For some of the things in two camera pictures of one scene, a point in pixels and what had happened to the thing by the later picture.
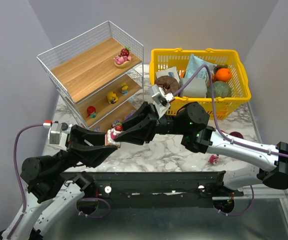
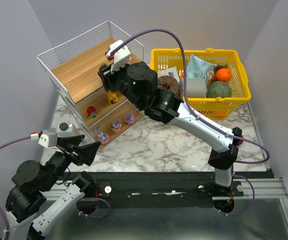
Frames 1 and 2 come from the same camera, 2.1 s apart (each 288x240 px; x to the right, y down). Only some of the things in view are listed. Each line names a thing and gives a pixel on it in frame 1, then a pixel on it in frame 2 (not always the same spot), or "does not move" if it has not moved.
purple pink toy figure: [132, 112] does not move
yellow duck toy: [111, 97] does not move
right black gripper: [153, 120] -> [103, 75]
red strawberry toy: [90, 112] does not move
